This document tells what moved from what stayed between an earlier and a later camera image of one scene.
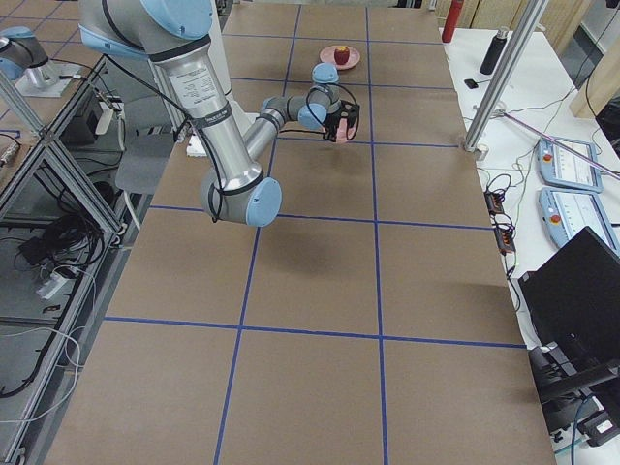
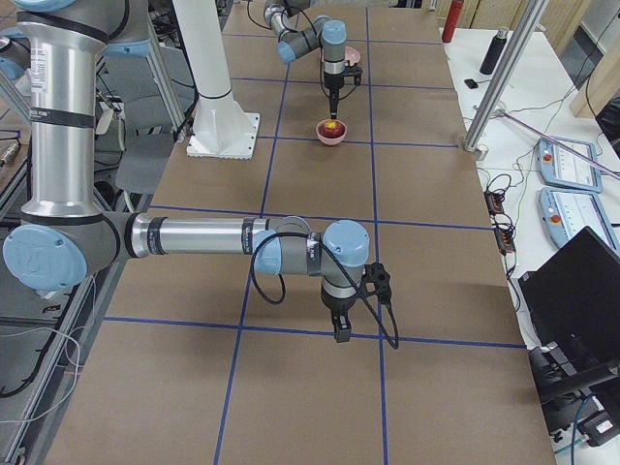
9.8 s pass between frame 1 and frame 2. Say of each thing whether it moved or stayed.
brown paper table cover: stayed
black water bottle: stayed
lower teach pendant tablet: stayed
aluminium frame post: stayed
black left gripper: moved
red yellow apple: moved
